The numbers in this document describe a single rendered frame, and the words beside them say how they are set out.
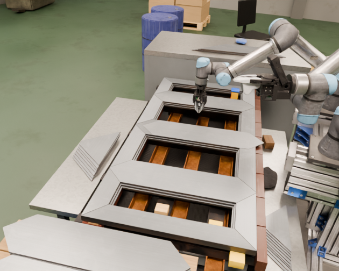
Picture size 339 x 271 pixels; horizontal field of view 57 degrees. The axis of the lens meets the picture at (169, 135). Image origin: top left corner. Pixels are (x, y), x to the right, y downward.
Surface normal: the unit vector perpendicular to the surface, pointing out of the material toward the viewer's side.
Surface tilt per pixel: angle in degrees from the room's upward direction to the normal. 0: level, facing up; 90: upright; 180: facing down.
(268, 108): 90
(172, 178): 0
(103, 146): 0
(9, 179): 0
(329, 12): 90
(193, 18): 90
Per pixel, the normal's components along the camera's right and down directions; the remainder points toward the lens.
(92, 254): 0.04, -0.83
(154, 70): -0.22, 0.53
